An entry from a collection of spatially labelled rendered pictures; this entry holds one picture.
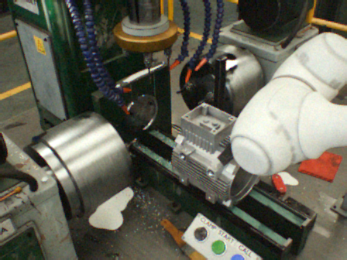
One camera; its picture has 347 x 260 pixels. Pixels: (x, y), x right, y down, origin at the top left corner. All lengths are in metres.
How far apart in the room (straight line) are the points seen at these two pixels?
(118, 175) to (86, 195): 0.10
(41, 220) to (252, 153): 0.54
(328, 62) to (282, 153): 0.19
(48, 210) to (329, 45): 0.67
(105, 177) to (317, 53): 0.59
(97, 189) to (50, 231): 0.15
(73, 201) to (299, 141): 0.60
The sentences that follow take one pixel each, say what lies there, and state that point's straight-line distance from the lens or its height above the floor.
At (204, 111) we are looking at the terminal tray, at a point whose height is 1.13.
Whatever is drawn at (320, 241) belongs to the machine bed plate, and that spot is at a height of 0.80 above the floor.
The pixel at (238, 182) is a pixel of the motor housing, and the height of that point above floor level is 0.95.
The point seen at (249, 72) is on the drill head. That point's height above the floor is 1.12.
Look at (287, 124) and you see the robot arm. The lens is 0.58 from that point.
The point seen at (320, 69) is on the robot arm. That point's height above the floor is 1.45.
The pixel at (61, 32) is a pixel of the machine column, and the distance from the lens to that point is 1.19.
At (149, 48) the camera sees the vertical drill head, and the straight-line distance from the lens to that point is 1.06.
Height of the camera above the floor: 1.75
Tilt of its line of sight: 37 degrees down
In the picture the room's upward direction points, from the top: 2 degrees counter-clockwise
